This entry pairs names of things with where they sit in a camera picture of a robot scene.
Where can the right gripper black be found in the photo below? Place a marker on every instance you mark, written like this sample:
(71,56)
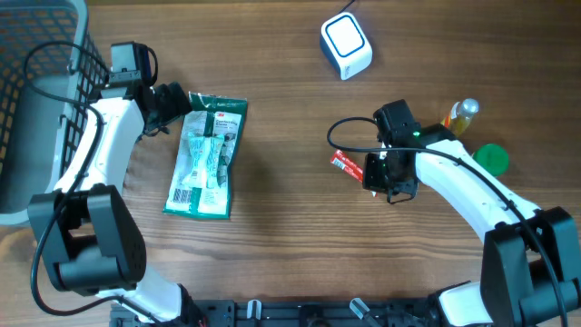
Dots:
(371,180)

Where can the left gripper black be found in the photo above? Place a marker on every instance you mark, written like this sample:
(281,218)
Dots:
(175,100)

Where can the red stick packet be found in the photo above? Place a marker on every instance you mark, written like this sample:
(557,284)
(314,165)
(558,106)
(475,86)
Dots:
(348,166)

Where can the yellow liquid small bottle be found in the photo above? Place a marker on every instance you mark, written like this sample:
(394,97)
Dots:
(460,116)

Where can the green lid white jar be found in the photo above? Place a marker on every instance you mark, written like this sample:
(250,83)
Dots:
(493,158)

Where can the mint green wipes packet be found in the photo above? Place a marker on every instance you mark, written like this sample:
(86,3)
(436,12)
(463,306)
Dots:
(205,152)

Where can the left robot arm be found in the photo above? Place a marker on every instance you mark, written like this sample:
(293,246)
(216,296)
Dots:
(89,248)

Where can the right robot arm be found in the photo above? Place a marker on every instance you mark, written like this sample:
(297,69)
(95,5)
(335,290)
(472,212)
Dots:
(531,257)

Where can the white barcode scanner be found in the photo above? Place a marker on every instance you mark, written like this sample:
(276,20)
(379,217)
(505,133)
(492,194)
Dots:
(345,45)

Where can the grey plastic mesh basket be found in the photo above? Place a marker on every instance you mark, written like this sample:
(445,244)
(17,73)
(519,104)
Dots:
(47,59)

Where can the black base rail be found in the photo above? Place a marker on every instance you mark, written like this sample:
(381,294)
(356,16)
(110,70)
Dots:
(228,313)

